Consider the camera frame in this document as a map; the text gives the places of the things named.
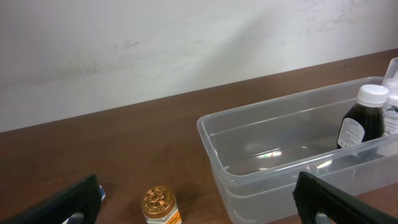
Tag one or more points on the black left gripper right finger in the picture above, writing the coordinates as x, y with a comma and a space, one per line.
318, 201

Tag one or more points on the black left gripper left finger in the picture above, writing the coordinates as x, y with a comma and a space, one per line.
82, 197

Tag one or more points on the white spray bottle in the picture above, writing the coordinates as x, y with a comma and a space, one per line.
390, 107

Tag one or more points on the dark bottle white cap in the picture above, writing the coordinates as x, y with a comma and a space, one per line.
364, 121

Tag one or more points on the white Panadol box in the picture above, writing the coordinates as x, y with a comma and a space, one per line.
78, 218

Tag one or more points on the clear plastic container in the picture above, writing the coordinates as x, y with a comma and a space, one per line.
257, 151

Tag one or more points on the small gold-lid jar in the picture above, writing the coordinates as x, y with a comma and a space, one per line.
159, 206

